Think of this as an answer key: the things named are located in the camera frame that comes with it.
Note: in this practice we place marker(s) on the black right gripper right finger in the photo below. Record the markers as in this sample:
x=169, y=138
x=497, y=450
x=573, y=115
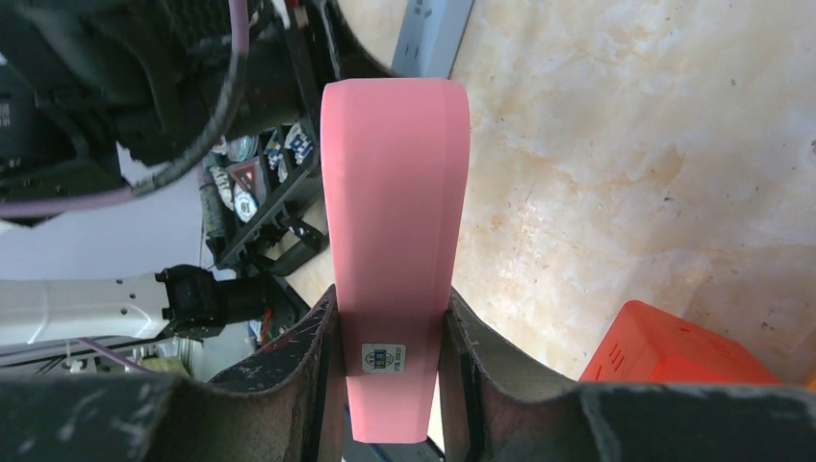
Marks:
x=499, y=404

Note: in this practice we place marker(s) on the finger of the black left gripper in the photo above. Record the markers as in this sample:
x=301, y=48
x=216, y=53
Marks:
x=348, y=56

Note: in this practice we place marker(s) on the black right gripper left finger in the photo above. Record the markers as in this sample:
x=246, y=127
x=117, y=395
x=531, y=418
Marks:
x=282, y=403

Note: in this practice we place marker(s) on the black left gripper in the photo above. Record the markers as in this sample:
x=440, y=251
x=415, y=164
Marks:
x=104, y=102

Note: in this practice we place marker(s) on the pink triangular power strip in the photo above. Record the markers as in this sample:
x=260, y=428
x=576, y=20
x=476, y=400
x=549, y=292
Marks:
x=395, y=159

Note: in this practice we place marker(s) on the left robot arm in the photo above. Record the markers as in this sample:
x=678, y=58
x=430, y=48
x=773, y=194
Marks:
x=184, y=300

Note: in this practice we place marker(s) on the light blue power strip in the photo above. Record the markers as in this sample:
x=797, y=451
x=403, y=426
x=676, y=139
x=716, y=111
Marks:
x=430, y=36

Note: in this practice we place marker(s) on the red cube socket adapter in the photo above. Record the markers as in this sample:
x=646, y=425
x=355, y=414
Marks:
x=646, y=344

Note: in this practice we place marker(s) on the black poker chip case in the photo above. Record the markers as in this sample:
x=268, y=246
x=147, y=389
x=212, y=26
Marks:
x=255, y=191

